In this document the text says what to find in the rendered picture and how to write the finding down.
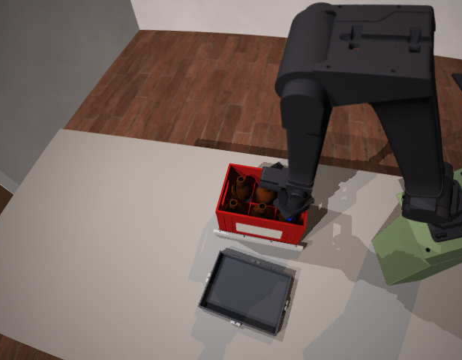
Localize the red crate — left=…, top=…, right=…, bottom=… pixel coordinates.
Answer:
left=215, top=163, right=308, bottom=245

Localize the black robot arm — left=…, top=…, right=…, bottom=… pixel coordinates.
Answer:
left=259, top=2, right=462, bottom=242

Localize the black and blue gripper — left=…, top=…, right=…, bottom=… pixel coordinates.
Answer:
left=273, top=190, right=315, bottom=221

